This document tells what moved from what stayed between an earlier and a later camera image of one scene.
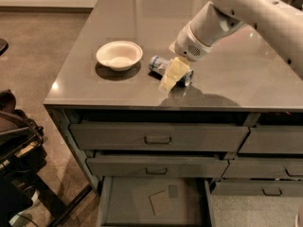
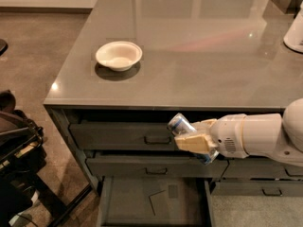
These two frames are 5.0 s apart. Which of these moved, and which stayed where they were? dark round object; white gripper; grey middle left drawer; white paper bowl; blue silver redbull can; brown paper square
Moved: blue silver redbull can; white gripper
Stayed: grey middle left drawer; white paper bowl; dark round object; brown paper square
